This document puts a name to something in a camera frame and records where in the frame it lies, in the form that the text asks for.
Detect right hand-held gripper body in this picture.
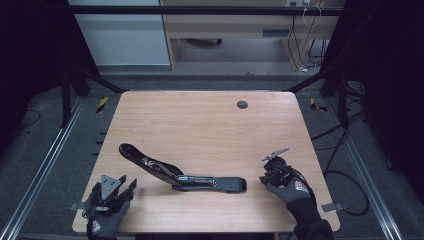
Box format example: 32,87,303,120
261,147,298,187

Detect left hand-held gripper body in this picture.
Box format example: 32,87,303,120
84,174,130,216

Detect black stapler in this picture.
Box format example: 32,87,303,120
118,143,248,195

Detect person's right hand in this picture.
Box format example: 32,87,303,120
265,177,315,205

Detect person's left hand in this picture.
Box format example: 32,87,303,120
86,199,131,239

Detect grey tape strip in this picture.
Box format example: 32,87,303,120
321,202,345,213
68,201,88,212

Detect yellow black tape piece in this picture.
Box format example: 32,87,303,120
95,96,110,115
309,97,329,113

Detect black metal stand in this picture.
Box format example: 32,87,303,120
285,65,352,128
59,62,130,128

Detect black curtain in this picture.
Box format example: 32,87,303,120
320,0,424,203
0,0,101,158

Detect white cabinet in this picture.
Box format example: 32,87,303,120
67,0,171,67

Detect dark object under desk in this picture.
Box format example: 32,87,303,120
184,37,224,47

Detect light wooden desk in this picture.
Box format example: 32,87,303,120
159,0,346,72

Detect aluminium floor rail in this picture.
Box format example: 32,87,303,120
324,97,405,240
0,96,86,240

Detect thick black floor cable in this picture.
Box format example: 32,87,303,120
309,109,371,217

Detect thin black floor cable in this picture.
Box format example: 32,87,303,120
19,108,42,130

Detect black hanging cables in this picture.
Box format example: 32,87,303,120
287,0,332,73

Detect white looped cable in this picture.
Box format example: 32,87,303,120
302,0,323,29

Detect black horizontal frame bar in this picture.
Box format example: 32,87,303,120
68,4,348,16

